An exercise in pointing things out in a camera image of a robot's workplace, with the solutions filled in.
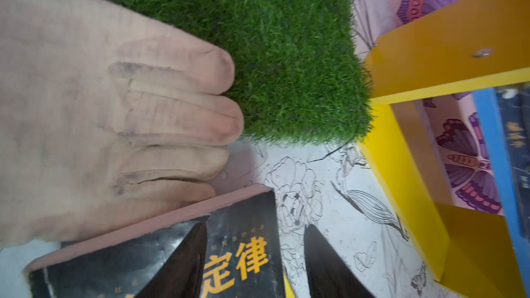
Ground beige cloth glove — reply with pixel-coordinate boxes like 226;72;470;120
1;0;244;247

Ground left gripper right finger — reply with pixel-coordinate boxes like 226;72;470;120
304;224;373;298

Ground yellow pink blue bookshelf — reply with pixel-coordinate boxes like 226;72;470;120
356;0;529;297

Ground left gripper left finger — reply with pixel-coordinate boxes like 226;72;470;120
135;223;207;298

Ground black book yellow title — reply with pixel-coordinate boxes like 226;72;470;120
25;185;286;297

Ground green artificial grass mat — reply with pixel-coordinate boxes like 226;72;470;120
109;0;373;143

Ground thin yellow book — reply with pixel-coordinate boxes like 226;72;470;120
283;273;296;298

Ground dark purple cover book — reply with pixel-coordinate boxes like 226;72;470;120
496;83;529;240

